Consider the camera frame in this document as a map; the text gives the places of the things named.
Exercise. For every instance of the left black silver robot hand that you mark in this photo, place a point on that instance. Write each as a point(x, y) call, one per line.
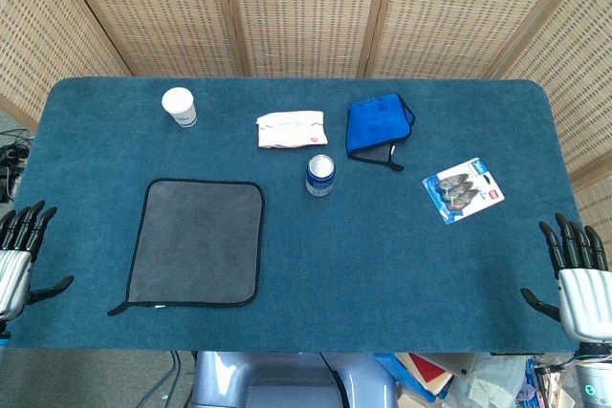
point(12, 267)

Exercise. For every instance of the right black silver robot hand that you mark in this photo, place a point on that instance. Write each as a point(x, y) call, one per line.
point(585, 298)

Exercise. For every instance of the grey and green cloth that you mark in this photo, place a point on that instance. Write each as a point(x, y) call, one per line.
point(196, 243)

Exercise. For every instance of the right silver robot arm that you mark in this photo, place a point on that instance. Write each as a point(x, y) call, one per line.
point(595, 379)

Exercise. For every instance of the blue microfiber cloth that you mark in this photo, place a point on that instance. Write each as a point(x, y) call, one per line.
point(375, 128)

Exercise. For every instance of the white plastic bag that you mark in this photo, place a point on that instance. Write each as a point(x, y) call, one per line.
point(487, 379)

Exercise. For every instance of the blue blister pack of hooks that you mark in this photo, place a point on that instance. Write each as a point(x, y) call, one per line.
point(461, 190)

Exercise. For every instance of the red book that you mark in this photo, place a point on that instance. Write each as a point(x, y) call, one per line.
point(428, 372)

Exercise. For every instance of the woven bamboo screen panel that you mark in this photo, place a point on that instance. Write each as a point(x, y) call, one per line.
point(583, 69)
point(28, 45)
point(459, 11)
point(306, 11)
point(158, 11)

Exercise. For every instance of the teal carpet table cover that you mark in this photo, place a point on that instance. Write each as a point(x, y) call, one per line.
point(358, 274)

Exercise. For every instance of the white paper cup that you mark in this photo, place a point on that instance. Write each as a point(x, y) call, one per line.
point(179, 107)

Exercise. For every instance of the blue white soda can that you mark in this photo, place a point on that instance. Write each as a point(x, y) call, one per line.
point(320, 178)

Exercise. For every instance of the grey-blue robot torso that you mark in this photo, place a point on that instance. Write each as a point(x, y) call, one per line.
point(287, 384)

